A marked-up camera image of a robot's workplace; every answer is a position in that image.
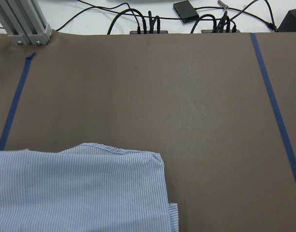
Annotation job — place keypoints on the small metal cylinder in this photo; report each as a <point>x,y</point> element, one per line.
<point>222,4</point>

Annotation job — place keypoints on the black barcode scanner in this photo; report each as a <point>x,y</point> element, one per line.
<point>289,22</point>

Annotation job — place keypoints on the orange black hub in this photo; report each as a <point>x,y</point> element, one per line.
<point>134,32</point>
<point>224,31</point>

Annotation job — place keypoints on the small black flat box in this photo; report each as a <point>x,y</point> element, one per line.
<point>185,11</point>

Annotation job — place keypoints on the aluminium frame post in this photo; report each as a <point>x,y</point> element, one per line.
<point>24,22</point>

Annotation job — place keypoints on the right orange black hub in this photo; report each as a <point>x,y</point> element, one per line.
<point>224,31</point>

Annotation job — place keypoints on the left orange black hub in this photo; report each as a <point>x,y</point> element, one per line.
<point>134,32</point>

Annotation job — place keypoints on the blue striped button shirt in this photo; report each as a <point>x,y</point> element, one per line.
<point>86,188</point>

